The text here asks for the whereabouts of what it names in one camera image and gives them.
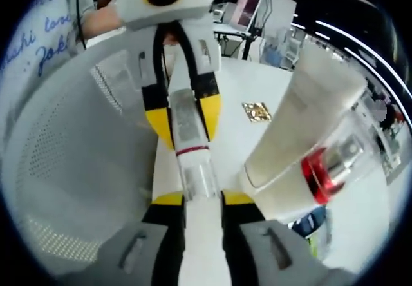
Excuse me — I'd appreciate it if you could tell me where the black tripod stand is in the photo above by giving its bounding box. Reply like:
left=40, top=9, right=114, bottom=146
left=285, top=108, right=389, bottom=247
left=213, top=24, right=262, bottom=61

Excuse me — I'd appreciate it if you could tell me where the dark blue sachet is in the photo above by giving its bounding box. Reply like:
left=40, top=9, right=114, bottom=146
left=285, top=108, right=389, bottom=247
left=291, top=207, right=328, bottom=237

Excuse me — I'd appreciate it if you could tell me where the person's white shirt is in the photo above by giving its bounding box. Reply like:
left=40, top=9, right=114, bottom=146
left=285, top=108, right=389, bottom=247
left=0, top=0, right=97, bottom=84

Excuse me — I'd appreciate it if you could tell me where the red collar skincare spray bottle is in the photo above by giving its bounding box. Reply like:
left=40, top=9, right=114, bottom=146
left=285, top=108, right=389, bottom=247
left=238, top=105, right=389, bottom=224

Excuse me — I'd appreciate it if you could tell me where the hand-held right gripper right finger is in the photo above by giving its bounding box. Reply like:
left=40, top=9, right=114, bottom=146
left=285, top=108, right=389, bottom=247
left=221, top=189, right=324, bottom=286

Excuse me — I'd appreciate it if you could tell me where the computer monitor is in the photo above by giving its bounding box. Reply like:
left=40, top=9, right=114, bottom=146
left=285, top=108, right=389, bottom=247
left=236, top=0, right=265, bottom=32

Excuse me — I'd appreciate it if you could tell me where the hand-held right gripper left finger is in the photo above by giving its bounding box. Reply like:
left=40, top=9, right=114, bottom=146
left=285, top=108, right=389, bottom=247
left=95, top=193, right=188, bottom=286

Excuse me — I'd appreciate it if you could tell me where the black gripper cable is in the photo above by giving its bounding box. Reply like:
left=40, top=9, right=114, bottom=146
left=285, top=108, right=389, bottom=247
left=75, top=0, right=88, bottom=50

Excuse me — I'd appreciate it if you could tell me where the gold foil sachet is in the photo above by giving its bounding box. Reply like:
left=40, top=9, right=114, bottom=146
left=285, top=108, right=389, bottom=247
left=241, top=101, right=273, bottom=124

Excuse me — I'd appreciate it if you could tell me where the red band skincare tube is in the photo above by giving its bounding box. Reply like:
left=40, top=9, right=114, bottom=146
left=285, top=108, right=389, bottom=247
left=169, top=41, right=228, bottom=286

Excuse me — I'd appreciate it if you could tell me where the white mesh chair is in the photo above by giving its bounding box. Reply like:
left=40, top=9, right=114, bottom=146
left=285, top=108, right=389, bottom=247
left=0, top=46, right=162, bottom=269

